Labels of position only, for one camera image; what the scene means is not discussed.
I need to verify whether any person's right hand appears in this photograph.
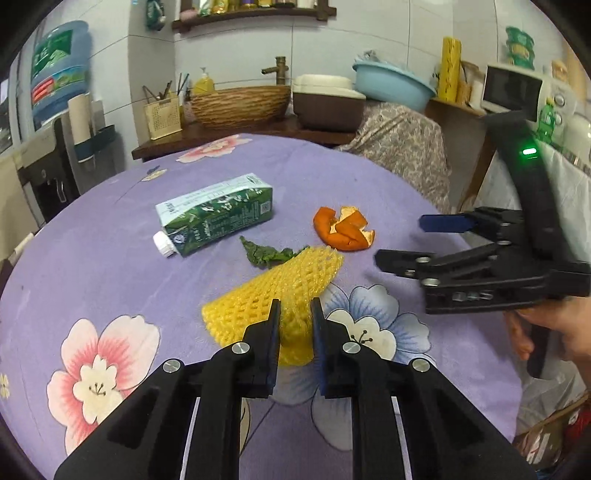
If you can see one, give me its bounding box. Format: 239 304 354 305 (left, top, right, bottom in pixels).
503 295 591 370

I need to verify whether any paper cup stack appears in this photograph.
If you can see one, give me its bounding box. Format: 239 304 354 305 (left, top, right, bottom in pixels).
68 93 93 137

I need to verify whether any yellow roll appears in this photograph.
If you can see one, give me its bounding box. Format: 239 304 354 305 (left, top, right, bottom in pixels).
438 37 462 103

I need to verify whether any green leaf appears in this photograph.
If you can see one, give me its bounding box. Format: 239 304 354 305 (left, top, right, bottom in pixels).
239 235 309 268

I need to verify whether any light blue plastic basin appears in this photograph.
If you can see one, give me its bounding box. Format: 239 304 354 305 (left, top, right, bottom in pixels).
352 59 437 112

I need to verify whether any purple floral tablecloth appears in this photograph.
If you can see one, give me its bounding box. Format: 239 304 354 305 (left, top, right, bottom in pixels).
0 133 525 480

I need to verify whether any blue water jug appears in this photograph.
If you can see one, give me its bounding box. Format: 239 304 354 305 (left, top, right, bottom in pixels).
30 20 90 125

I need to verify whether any woven wicker basket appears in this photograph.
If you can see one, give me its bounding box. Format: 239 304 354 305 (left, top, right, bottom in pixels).
189 85 291 130

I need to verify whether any wooden wall shelf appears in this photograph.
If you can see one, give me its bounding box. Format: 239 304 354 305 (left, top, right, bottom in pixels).
172 0 337 32

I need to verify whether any yellow soap bottle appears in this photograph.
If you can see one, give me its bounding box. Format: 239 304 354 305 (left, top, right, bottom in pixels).
193 67 215 96

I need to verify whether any teal cup holder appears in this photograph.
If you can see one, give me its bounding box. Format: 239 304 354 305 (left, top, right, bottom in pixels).
74 124 116 163

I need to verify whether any cardboard box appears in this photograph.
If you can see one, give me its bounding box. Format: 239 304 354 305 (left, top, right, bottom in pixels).
512 397 591 468

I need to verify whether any white microwave oven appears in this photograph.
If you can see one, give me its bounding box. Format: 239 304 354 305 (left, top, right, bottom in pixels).
481 62 578 134

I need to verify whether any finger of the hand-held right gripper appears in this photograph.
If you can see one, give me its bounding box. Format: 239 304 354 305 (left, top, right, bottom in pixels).
419 208 527 243
374 242 527 284

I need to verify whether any green bottle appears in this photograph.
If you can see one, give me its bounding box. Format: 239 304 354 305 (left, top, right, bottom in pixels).
538 97 559 144

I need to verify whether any beige chopstick holder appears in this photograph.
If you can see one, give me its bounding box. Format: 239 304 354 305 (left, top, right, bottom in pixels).
144 95 183 140

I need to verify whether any green cup stack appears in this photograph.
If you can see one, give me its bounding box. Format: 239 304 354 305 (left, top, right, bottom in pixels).
505 26 535 70

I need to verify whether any brown floral cloth cover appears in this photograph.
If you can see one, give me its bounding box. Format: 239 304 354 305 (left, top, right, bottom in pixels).
335 102 452 213

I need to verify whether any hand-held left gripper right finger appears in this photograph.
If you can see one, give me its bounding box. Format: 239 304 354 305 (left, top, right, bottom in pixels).
310 298 539 480

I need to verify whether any yellow foam fruit net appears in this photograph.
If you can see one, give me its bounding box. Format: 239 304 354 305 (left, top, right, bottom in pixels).
202 246 345 367

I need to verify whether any chopsticks bundle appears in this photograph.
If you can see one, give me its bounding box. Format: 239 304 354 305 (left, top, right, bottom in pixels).
142 71 191 101

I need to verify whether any orange peel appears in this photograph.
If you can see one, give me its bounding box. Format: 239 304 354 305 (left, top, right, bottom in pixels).
313 205 376 251

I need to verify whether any black water dispenser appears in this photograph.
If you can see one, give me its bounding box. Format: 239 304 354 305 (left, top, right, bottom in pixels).
18 117 116 222

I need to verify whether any brown and white basin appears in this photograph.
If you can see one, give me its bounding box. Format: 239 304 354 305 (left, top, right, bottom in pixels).
292 74 366 132

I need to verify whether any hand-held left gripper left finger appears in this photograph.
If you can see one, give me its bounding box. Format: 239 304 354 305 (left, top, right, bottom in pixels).
54 298 282 480

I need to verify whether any wooden side shelf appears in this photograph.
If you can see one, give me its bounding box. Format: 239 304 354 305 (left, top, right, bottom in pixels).
425 97 497 208

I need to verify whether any brass faucet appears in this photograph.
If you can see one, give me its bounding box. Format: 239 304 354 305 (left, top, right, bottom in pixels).
262 56 289 87

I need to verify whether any beige drawer cabinet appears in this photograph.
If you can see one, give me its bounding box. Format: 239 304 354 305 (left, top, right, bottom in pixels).
0 152 42 261

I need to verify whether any green hanging packet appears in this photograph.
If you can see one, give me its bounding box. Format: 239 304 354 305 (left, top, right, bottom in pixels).
146 0 167 31

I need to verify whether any wooden counter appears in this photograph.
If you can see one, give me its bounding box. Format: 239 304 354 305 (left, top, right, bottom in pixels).
131 115 356 161

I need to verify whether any green milk carton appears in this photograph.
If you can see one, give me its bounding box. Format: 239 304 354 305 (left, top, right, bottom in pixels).
153 173 274 258

